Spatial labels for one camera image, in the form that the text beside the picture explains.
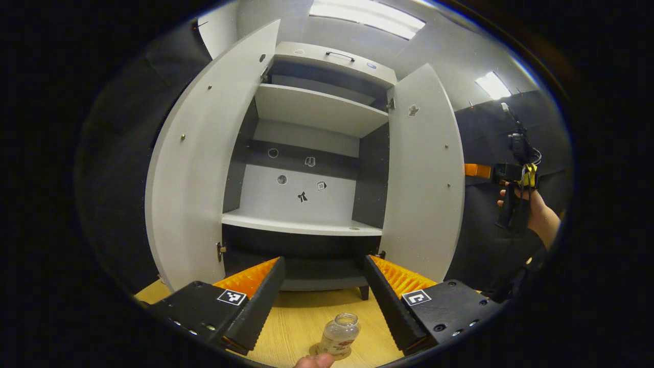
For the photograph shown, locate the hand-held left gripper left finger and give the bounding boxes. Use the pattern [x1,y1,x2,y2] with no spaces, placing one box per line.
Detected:
[137,256,287,357]

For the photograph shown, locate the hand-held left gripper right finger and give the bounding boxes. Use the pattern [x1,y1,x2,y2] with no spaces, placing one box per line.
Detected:
[363,254,504,357]

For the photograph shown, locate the white cabinet door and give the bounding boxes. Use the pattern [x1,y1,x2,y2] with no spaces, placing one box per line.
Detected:
[380,63,466,285]
[145,19,282,293]

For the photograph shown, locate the clear bottle with red label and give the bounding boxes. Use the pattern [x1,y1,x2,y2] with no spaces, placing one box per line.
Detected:
[319,313,361,357]

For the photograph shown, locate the white and grey cabinet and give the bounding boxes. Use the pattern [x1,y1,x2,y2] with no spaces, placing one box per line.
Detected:
[221,41,399,302]

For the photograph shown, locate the white cabinet drawer front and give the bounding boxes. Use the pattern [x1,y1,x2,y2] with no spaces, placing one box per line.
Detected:
[273,41,399,88]

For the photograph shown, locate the black backdrop cloth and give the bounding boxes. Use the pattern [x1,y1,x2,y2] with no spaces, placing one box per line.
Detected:
[76,18,213,295]
[450,90,572,295]

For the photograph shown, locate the black cable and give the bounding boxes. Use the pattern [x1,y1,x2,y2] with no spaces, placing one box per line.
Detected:
[500,102,543,165]

